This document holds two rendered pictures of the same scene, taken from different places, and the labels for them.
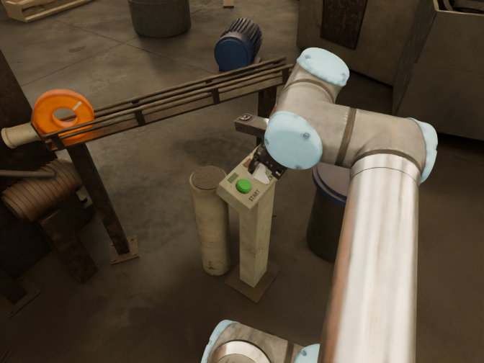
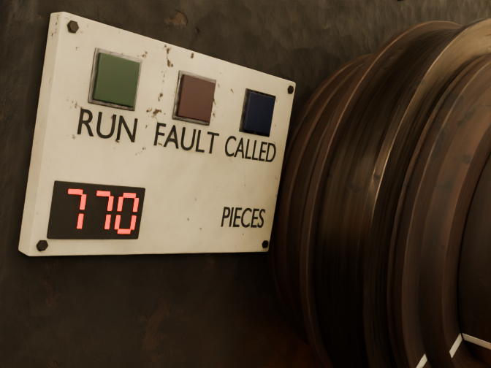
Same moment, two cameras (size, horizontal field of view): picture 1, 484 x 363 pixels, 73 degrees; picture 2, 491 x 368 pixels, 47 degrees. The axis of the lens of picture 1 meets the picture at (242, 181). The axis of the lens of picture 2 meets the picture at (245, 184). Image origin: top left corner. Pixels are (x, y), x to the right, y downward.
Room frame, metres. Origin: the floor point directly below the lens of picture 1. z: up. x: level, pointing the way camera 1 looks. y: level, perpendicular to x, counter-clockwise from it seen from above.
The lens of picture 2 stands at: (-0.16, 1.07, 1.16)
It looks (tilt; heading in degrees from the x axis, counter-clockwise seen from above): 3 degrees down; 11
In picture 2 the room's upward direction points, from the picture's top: 9 degrees clockwise
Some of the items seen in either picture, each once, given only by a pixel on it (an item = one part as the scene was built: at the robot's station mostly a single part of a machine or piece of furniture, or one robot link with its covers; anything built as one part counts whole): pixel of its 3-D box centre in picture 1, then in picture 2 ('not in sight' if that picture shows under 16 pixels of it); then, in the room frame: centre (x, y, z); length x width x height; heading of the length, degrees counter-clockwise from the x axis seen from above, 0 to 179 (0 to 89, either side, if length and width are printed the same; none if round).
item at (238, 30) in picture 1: (240, 44); not in sight; (2.63, 0.01, 0.17); 0.57 x 0.31 x 0.34; 165
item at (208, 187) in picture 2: not in sight; (179, 153); (0.32, 1.23, 1.15); 0.26 x 0.02 x 0.18; 145
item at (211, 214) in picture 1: (213, 226); not in sight; (0.74, 0.11, 0.26); 0.12 x 0.12 x 0.52
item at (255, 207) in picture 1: (255, 231); not in sight; (0.68, -0.05, 0.31); 0.24 x 0.16 x 0.62; 145
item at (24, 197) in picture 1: (68, 226); not in sight; (0.74, 0.65, 0.27); 0.22 x 0.13 x 0.53; 145
